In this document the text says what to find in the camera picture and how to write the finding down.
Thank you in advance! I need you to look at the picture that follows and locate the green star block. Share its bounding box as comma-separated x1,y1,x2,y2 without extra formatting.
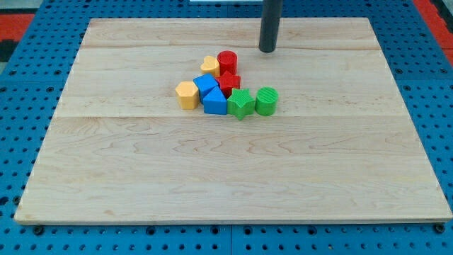
227,89,255,120

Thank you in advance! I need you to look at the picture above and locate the blue triangle block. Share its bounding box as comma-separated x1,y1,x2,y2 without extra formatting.
203,86,227,115

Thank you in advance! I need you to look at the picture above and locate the red star block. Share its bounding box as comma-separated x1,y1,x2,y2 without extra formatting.
215,71,241,98

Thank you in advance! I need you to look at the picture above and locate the blue cube block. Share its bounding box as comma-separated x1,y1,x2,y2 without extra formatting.
193,74,219,103

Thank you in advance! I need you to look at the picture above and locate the green cylinder block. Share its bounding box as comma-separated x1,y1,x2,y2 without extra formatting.
255,86,279,116

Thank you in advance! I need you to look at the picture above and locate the yellow hexagon block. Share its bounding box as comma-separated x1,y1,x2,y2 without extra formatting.
175,81,200,110

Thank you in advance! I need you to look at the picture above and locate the yellow heart block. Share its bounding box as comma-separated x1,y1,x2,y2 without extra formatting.
200,55,220,77

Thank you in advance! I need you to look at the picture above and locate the red cylinder block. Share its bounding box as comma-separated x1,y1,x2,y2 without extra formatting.
217,50,238,75

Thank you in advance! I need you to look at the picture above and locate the light wooden board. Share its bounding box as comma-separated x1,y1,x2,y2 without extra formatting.
14,18,452,225

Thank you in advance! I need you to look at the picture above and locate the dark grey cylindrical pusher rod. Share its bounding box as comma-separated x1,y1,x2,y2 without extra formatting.
258,0,283,53

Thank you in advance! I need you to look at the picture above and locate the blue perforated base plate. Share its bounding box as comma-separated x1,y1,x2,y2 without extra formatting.
1,0,452,254

